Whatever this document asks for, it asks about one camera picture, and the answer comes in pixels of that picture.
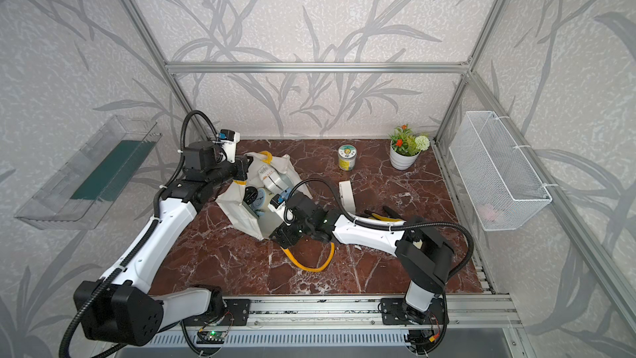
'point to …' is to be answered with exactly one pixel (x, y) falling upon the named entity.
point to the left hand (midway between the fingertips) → (252, 157)
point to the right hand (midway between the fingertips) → (276, 229)
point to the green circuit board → (212, 337)
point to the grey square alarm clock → (272, 180)
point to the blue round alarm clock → (258, 205)
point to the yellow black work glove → (387, 215)
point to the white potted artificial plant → (405, 147)
